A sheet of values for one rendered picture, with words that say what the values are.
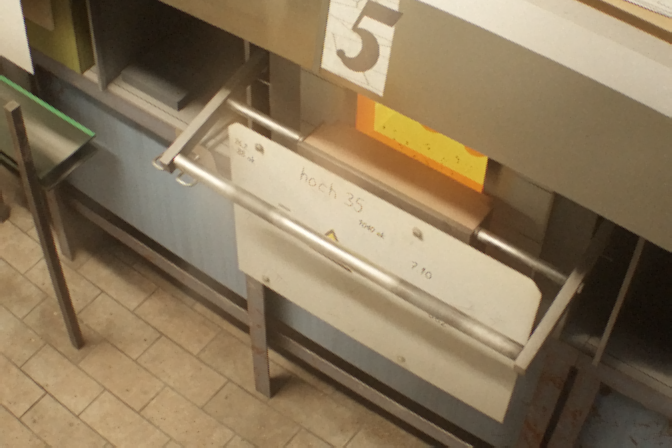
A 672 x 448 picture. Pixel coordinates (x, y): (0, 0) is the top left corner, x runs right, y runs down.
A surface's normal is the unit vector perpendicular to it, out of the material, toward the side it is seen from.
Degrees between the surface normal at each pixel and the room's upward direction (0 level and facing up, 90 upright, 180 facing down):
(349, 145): 0
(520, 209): 90
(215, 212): 90
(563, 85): 79
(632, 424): 90
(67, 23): 90
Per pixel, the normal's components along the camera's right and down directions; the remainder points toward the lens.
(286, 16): -0.57, 0.43
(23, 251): 0.04, -0.69
